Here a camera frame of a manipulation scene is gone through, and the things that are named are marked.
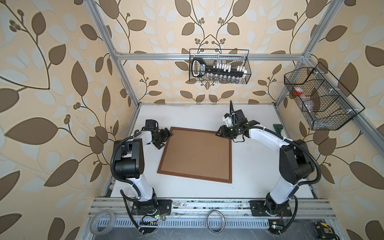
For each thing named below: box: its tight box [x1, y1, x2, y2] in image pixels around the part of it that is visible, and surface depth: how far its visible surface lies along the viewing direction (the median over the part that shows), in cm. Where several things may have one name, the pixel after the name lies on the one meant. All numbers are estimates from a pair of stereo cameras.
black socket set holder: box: [191, 57, 247, 80], surface depth 86 cm
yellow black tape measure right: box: [315, 221, 336, 240], surface depth 68 cm
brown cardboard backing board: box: [161, 129, 230, 180], surface depth 95 cm
